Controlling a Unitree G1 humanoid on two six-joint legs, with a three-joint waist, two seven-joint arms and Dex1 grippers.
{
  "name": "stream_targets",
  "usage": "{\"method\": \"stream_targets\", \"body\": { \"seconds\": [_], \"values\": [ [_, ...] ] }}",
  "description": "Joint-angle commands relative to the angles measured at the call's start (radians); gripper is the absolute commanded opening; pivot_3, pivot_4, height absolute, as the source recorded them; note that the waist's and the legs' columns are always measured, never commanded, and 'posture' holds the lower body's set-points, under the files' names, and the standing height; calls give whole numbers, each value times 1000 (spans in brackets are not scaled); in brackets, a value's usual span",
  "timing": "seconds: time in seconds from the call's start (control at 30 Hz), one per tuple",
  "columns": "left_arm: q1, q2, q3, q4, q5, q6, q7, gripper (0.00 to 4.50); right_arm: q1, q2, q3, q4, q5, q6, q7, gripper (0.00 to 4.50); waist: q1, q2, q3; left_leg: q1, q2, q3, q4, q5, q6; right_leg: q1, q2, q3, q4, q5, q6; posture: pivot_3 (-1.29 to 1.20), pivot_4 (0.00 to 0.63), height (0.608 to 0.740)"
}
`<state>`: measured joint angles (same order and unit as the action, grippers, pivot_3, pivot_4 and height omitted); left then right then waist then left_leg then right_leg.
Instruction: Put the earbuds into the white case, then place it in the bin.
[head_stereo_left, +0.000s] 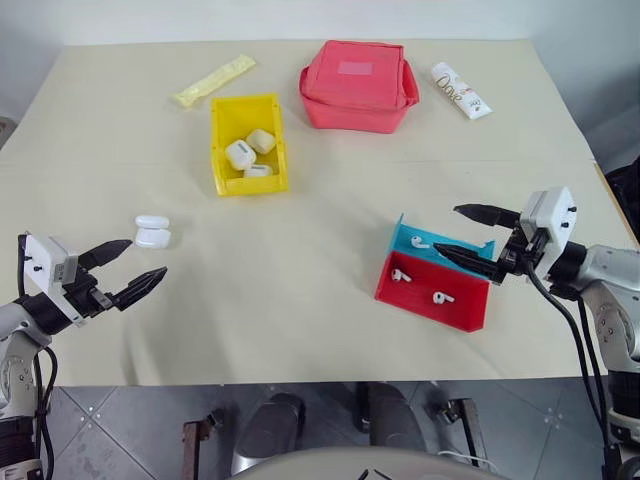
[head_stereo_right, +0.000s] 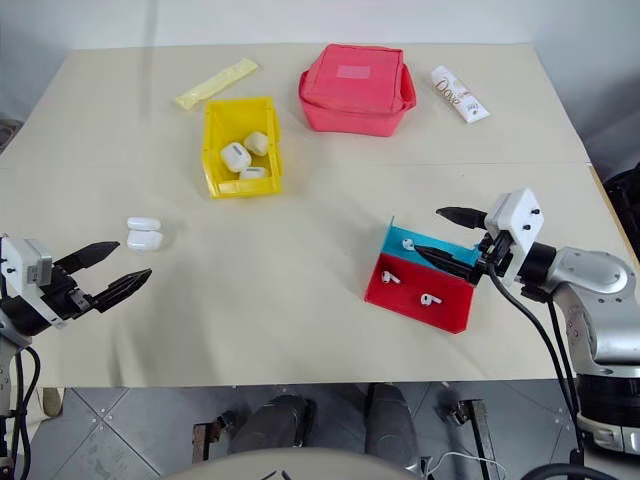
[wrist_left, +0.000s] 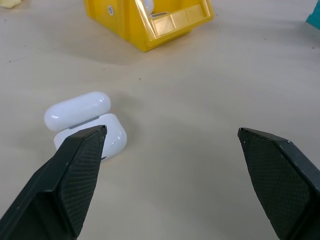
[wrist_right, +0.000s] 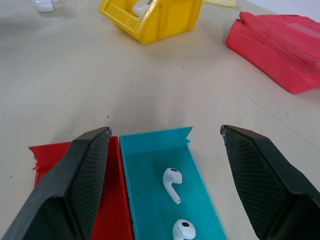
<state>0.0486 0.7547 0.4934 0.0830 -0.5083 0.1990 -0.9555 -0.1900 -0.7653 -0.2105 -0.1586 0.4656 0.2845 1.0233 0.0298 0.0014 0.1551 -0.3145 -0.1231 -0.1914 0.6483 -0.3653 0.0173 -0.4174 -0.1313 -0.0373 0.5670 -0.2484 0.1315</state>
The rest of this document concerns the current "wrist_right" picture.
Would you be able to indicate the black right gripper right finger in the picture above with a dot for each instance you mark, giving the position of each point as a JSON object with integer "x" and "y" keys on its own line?
{"x": 270, "y": 180}

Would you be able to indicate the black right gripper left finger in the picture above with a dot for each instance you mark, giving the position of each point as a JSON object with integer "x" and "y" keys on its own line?
{"x": 52, "y": 190}

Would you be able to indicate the yellow plastic bin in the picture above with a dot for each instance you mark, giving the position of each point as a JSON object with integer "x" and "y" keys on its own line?
{"x": 160, "y": 22}

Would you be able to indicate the red plastic tray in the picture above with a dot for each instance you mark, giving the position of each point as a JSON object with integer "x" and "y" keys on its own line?
{"x": 112, "y": 195}

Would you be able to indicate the white earbud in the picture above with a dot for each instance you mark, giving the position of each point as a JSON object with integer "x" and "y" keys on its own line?
{"x": 184, "y": 230}
{"x": 172, "y": 183}

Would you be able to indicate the teal plastic tray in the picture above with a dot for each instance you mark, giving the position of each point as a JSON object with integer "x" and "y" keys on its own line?
{"x": 150, "y": 175}

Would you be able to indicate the red fabric pouch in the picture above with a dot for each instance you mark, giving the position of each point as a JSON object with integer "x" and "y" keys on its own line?
{"x": 277, "y": 47}

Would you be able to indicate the yellow paper sheet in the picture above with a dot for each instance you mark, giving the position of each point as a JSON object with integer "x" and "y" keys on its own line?
{"x": 221, "y": 2}

